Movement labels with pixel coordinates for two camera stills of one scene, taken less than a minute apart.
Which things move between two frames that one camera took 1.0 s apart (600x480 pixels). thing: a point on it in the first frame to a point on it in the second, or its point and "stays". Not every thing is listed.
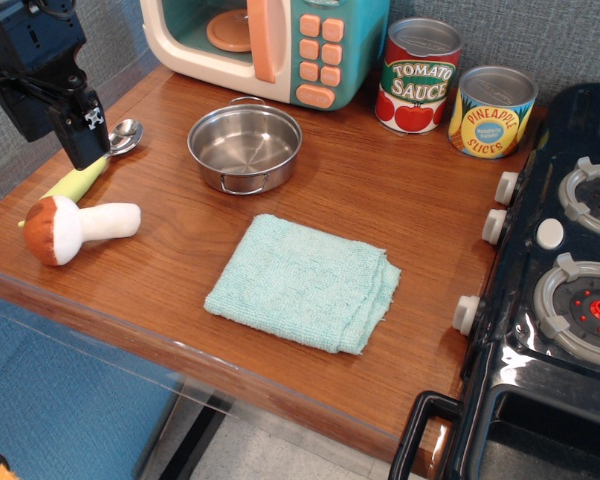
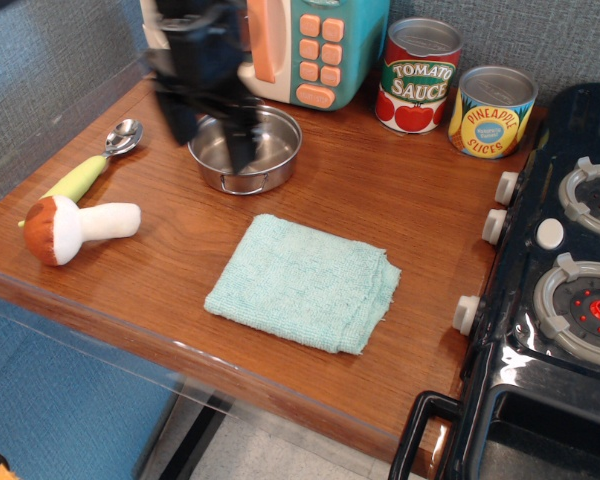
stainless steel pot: x=246 y=149 stays
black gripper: x=40 y=38 to x=203 y=52
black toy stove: x=541 y=395 stays
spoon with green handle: x=123 y=136 stays
